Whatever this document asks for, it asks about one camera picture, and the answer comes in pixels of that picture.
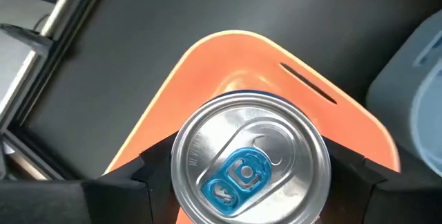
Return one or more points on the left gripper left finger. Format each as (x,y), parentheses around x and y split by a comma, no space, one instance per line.
(114,200)

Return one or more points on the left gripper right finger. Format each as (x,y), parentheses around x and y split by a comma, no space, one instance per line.
(362,200)

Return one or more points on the blue-grey plastic bin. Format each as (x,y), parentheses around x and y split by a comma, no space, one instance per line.
(397,96)

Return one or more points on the blue soda can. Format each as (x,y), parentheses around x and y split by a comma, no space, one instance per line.
(248,161)

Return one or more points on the orange plastic bin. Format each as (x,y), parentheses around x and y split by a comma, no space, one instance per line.
(241,61)

